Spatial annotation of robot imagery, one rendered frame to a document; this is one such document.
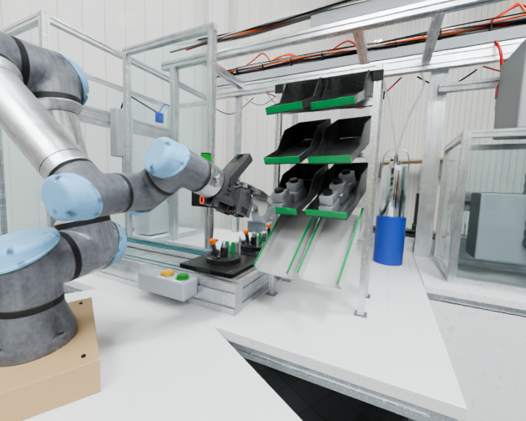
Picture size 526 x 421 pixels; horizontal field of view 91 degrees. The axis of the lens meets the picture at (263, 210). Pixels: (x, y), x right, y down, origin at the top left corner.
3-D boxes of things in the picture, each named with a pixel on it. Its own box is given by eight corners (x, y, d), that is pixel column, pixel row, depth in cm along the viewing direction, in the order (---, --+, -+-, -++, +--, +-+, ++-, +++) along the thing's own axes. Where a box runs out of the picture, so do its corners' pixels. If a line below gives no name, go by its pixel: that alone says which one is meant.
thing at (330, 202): (332, 216, 77) (330, 195, 74) (319, 215, 80) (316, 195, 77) (342, 204, 83) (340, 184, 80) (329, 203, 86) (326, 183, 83)
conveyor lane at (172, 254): (232, 305, 91) (233, 276, 90) (85, 265, 127) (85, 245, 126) (266, 280, 116) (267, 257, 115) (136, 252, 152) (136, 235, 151)
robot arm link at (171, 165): (138, 150, 51) (167, 124, 48) (182, 172, 60) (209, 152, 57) (139, 182, 47) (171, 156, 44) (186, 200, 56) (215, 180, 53)
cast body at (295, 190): (295, 201, 89) (292, 183, 86) (285, 200, 93) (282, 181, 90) (310, 191, 94) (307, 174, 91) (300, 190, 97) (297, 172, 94)
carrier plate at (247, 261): (232, 280, 90) (232, 274, 89) (179, 268, 100) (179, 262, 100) (263, 262, 111) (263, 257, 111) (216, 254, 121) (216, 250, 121)
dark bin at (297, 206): (296, 215, 81) (293, 195, 78) (262, 212, 89) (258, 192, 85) (330, 180, 100) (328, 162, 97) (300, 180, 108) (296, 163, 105)
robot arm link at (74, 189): (-89, -14, 43) (85, 190, 36) (-3, 20, 54) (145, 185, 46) (-99, 49, 48) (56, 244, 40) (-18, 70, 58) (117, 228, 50)
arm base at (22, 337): (-28, 380, 45) (-37, 327, 43) (-9, 333, 57) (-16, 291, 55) (78, 346, 54) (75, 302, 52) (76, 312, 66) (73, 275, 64)
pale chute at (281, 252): (291, 280, 81) (287, 272, 78) (258, 271, 89) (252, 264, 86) (321, 212, 95) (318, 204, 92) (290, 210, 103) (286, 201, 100)
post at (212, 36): (209, 250, 125) (213, 28, 116) (204, 249, 126) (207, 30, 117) (213, 248, 128) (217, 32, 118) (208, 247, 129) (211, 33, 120)
